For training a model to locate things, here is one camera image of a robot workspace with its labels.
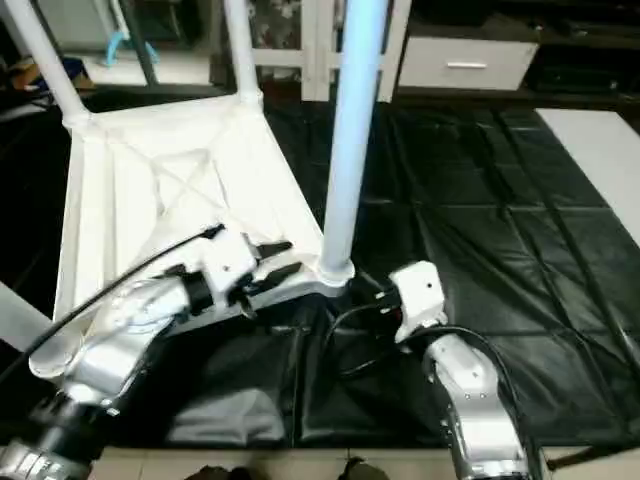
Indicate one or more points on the white plastic table top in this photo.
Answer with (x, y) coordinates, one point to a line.
(170, 190)

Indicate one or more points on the white plastic table leg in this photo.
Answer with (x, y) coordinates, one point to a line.
(352, 130)
(50, 60)
(18, 318)
(242, 50)

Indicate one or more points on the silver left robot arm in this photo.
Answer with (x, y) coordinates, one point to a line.
(110, 350)

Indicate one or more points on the black work mat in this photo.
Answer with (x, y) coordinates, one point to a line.
(500, 220)

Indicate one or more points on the black right robot foot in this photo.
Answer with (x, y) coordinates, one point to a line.
(365, 471)

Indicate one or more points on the black robot foot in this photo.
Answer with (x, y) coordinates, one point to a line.
(215, 473)
(365, 471)

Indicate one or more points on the black left robot foot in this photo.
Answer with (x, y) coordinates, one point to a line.
(215, 473)

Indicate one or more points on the white drawer cabinet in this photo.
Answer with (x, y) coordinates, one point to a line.
(320, 45)
(470, 62)

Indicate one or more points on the light blue hanger hook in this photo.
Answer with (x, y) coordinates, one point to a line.
(125, 45)

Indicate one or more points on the white flat panel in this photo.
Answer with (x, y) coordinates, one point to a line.
(600, 160)

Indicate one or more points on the small blue box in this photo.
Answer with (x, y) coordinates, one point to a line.
(30, 72)

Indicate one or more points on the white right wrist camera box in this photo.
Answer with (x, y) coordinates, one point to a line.
(420, 295)

